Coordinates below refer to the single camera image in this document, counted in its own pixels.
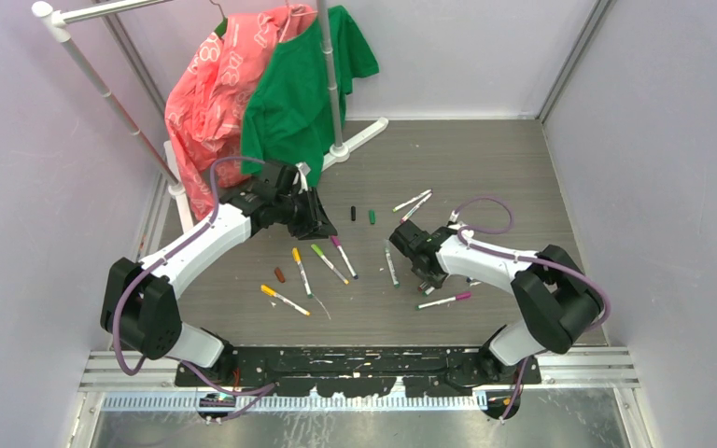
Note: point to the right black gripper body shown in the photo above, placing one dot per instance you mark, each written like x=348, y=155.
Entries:
x=433, y=278

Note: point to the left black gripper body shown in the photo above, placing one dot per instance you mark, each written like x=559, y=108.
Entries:
x=300, y=212

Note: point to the grey clear cap marker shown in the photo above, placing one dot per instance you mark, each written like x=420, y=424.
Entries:
x=391, y=267

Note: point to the black cap marker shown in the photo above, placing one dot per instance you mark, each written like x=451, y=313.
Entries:
x=413, y=200

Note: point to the magenta cap marker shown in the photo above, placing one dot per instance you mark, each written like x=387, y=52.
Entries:
x=458, y=297

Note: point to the purple cap marker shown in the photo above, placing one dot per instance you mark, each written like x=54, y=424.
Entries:
x=338, y=245

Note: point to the brown pen cap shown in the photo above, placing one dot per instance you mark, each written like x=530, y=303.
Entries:
x=279, y=275

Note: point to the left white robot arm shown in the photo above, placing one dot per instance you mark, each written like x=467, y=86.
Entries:
x=140, y=308

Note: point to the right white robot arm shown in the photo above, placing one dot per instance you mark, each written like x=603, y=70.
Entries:
x=556, y=301

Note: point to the orange cap marker upper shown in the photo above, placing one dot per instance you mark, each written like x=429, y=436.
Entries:
x=298, y=260

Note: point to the orange cap marker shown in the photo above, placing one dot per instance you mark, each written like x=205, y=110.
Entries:
x=298, y=260
x=274, y=294

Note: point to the green t-shirt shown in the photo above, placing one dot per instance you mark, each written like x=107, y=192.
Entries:
x=288, y=118

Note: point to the light green cap marker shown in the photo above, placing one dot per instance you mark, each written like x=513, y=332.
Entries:
x=317, y=249

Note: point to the orange cap marker lower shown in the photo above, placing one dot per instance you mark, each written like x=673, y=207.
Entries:
x=274, y=294

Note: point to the pink patterned shirt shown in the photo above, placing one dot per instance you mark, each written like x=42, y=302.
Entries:
x=205, y=110

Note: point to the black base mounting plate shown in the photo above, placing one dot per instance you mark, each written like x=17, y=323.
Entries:
x=360, y=372

